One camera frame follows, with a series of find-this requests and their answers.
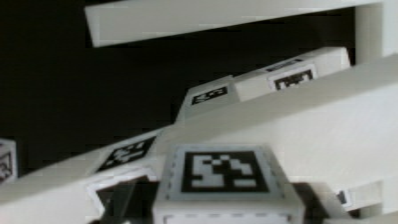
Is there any white chair back frame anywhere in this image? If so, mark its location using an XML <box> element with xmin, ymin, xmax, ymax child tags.
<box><xmin>0</xmin><ymin>54</ymin><xmax>398</xmax><ymax>224</ymax></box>

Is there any white U-shaped fence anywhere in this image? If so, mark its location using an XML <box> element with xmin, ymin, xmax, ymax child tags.
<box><xmin>83</xmin><ymin>0</ymin><xmax>398</xmax><ymax>62</ymax></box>

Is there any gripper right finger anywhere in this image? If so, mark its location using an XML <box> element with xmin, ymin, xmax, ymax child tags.
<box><xmin>290</xmin><ymin>181</ymin><xmax>357</xmax><ymax>224</ymax></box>

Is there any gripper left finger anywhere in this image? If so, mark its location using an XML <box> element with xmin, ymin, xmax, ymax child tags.
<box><xmin>89</xmin><ymin>176</ymin><xmax>158</xmax><ymax>224</ymax></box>

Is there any white chair leg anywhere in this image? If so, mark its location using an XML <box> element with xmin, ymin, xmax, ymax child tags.
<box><xmin>176</xmin><ymin>76</ymin><xmax>240</xmax><ymax>121</ymax></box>
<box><xmin>234</xmin><ymin>47</ymin><xmax>352</xmax><ymax>101</ymax></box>

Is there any white tagged cube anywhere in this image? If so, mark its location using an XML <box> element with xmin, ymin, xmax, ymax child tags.
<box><xmin>153</xmin><ymin>144</ymin><xmax>306</xmax><ymax>224</ymax></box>
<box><xmin>0</xmin><ymin>138</ymin><xmax>18</xmax><ymax>185</ymax></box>

